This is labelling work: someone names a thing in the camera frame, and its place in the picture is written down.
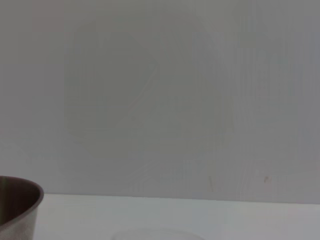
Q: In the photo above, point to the clear plastic measuring cup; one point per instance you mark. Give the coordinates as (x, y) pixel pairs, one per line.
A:
(155, 233)

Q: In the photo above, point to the stainless steel mixing bowl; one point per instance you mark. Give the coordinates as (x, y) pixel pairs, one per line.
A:
(17, 200)

